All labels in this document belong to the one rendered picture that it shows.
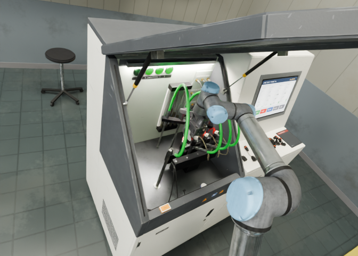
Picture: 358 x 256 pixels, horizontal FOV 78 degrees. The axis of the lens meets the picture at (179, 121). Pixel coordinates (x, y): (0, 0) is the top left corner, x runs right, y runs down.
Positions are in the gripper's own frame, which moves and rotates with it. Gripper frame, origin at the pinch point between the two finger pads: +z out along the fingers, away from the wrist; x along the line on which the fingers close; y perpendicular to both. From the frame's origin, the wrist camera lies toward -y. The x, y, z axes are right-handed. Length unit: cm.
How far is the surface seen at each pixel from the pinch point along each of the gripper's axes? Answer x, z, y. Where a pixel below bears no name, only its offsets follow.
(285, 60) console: 70, -39, -9
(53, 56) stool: -35, 55, -187
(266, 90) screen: 59, -21, -4
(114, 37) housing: -29, -36, -38
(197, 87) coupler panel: 23.5, -10.8, -27.6
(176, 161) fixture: -3.6, 15.4, 3.6
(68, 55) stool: -19, 55, -190
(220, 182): 15.7, 18.6, 23.5
